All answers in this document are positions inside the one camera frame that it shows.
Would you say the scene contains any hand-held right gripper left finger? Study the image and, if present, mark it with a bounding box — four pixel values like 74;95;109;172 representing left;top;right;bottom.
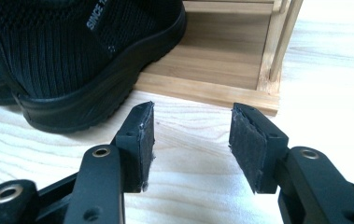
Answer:
112;101;156;194

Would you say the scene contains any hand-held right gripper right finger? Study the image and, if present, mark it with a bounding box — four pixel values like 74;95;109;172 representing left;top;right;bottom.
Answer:
228;102;290;195

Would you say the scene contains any wooden shoe rack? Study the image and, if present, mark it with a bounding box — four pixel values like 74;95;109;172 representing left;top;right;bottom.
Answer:
133;0;304;117

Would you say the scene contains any black mesh shoe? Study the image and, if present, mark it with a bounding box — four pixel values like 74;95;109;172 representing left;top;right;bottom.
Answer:
0;0;188;134

